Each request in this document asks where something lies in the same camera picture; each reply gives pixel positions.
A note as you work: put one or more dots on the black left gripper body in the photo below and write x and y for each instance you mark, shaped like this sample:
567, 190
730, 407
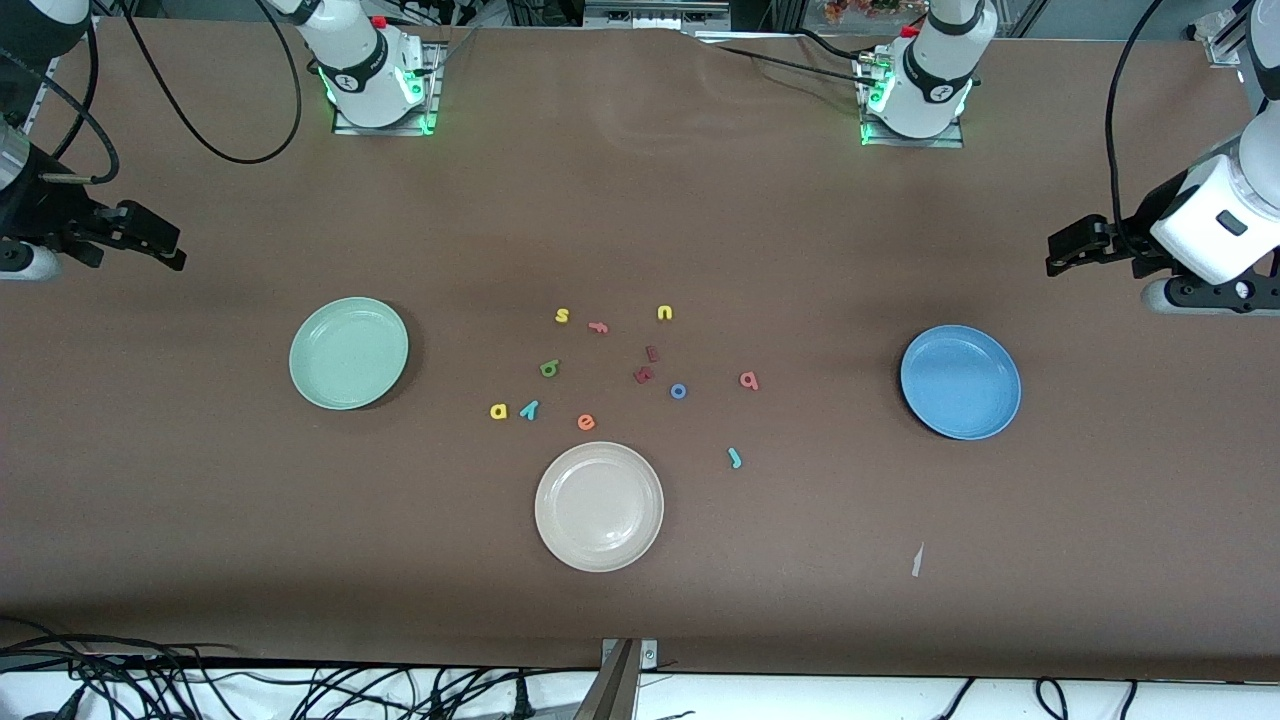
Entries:
1127, 243

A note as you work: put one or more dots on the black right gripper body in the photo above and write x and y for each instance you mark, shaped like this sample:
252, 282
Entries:
42, 212

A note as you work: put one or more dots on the teal letter y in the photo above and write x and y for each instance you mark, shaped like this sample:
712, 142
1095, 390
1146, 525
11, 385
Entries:
529, 409

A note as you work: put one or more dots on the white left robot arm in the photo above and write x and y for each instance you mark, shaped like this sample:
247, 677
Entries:
930, 90

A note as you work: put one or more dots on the blue plate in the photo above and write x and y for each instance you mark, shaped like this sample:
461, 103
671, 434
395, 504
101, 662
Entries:
960, 382

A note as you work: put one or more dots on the light green plate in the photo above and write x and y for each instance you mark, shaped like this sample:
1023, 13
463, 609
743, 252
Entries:
348, 353

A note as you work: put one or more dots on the orange flower decoration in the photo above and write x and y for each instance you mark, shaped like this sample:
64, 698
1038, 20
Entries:
870, 8

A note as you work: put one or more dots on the small white paper scrap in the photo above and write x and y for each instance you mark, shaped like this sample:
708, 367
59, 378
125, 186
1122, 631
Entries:
917, 560

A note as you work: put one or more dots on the grey metal device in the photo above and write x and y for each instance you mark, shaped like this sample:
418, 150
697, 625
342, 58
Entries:
655, 12

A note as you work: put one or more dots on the beige plate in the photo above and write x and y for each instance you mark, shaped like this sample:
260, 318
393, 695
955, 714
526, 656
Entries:
599, 507

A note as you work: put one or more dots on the aluminium frame rail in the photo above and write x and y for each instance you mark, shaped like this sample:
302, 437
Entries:
38, 100

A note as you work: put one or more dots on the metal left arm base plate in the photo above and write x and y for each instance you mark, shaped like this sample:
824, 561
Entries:
955, 140

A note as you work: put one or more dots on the aluminium frame corner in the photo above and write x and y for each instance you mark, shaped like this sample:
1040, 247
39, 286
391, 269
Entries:
1225, 50

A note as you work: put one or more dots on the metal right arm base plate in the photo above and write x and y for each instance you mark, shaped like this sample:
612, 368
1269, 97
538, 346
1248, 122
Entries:
432, 110

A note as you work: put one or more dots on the metal table edge bracket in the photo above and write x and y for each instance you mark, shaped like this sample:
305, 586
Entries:
620, 690

